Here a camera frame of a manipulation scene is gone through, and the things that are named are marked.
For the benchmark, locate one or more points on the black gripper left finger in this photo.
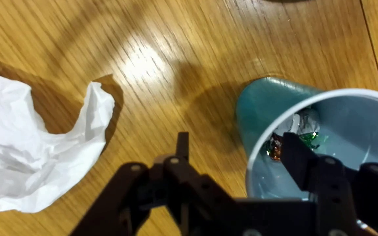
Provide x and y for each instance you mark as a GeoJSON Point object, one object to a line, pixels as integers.
{"type": "Point", "coordinates": [171, 201]}

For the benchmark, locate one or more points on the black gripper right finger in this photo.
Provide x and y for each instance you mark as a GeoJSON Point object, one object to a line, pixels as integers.
{"type": "Point", "coordinates": [337, 197]}

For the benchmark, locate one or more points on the green candy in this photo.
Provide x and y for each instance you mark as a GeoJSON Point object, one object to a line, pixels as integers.
{"type": "Point", "coordinates": [312, 139]}

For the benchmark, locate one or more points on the brown candy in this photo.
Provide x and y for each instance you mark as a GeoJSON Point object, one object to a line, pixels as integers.
{"type": "Point", "coordinates": [274, 149]}

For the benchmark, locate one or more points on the teal plastic cup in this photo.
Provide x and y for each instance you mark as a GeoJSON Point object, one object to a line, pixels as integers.
{"type": "Point", "coordinates": [268, 105]}

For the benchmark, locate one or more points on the crumpled white paper tissue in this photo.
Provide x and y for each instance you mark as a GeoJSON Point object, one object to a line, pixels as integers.
{"type": "Point", "coordinates": [18, 165]}

